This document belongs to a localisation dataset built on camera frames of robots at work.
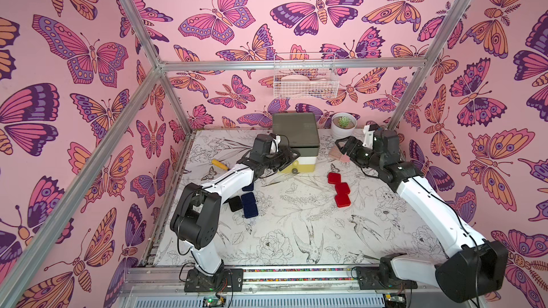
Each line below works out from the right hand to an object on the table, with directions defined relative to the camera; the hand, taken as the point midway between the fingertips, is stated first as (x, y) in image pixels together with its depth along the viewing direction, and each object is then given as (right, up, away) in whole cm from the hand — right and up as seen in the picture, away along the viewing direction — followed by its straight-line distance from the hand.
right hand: (336, 146), depth 77 cm
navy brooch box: (-34, -24, +15) cm, 45 cm away
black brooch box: (-40, -25, +15) cm, 49 cm away
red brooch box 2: (+8, -19, +19) cm, 28 cm away
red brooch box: (+5, -15, +23) cm, 28 cm away
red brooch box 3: (+7, -24, +15) cm, 29 cm away
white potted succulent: (+12, +11, +31) cm, 35 cm away
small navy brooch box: (-35, -19, +20) cm, 44 cm away
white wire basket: (-9, +31, +17) cm, 37 cm away
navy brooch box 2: (-34, -30, +17) cm, 49 cm away
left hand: (-12, -4, +8) cm, 15 cm away
